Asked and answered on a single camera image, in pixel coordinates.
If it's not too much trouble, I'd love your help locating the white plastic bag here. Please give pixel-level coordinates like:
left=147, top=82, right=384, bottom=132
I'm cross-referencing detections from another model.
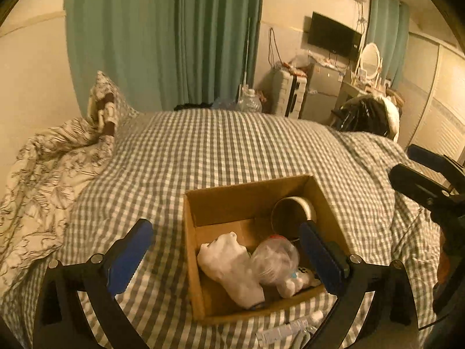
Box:
left=197, top=232, right=266, bottom=308

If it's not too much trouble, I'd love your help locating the tape roll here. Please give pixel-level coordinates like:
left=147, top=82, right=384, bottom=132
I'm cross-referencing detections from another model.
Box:
left=271, top=196, right=317, bottom=242

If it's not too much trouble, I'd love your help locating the black plastic bag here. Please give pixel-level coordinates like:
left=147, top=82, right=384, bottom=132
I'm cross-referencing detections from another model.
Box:
left=330, top=95, right=389, bottom=136

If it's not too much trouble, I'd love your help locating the clear water bottle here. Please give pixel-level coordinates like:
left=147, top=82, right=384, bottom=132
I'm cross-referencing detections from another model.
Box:
left=237, top=87, right=263, bottom=113

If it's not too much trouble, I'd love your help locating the wall cable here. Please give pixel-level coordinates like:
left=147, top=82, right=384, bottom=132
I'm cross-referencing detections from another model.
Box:
left=268, top=27, right=283, bottom=69

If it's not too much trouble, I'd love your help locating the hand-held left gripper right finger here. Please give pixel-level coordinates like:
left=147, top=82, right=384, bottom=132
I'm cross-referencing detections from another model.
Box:
left=298, top=221, right=419, bottom=349

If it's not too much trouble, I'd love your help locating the brown cardboard box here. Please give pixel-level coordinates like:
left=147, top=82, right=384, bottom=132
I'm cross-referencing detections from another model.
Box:
left=183, top=174, right=351, bottom=323

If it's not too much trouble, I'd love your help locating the floral pillow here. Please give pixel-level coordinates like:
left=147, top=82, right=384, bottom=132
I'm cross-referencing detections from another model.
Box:
left=88, top=70, right=141, bottom=131

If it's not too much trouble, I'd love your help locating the green curtain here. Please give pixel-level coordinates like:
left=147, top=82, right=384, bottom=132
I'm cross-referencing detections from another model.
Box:
left=365, top=0, right=411, bottom=88
left=64, top=0, right=179, bottom=114
left=176, top=0, right=264, bottom=105

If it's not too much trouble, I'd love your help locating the clear plastic bottle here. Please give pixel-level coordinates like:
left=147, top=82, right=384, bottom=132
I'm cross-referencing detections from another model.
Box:
left=250, top=236, right=301, bottom=295

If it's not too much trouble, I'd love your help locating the grey mini fridge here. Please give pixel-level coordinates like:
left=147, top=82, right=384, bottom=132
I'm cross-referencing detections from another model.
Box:
left=301, top=63, right=351, bottom=121

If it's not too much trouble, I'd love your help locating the white tube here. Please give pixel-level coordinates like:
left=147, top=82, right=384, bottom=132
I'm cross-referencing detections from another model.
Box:
left=256, top=310, right=325, bottom=343

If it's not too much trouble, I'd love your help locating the floral duvet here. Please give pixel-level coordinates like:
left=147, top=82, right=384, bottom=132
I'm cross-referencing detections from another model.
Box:
left=0, top=116, right=117, bottom=294

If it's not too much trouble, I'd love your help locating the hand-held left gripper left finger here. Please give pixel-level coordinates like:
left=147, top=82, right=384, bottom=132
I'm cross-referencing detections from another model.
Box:
left=33, top=220, right=153, bottom=349

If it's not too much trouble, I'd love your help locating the dark brown plush toy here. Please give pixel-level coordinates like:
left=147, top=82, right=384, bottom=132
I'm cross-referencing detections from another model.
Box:
left=95, top=94, right=118, bottom=137

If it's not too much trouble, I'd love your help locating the black wall television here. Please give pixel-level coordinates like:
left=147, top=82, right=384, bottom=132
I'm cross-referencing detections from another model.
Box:
left=307, top=12, right=363, bottom=61

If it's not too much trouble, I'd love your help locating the white oval mirror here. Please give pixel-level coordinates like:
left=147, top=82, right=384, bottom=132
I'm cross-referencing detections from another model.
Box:
left=357, top=42, right=384, bottom=81

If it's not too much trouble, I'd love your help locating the dressing table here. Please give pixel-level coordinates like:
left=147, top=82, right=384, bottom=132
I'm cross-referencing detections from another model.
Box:
left=339, top=79, right=405, bottom=107

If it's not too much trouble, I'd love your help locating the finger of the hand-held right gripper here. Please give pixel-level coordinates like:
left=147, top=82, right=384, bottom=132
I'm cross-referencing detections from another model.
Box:
left=387, top=163, right=455, bottom=212
left=407, top=144, right=465, bottom=187

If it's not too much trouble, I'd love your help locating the white suitcase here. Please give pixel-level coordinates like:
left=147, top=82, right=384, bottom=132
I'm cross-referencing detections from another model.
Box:
left=271, top=68, right=310, bottom=117

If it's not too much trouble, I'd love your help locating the small white printed toy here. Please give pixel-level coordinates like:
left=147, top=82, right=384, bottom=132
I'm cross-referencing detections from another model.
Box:
left=278, top=265, right=321, bottom=298

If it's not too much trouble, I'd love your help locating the white wardrobe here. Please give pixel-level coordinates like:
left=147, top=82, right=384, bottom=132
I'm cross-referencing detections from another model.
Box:
left=398, top=31, right=465, bottom=162

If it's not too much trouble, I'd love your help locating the white pole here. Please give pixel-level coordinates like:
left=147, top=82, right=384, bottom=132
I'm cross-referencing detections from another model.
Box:
left=241, top=17, right=252, bottom=97

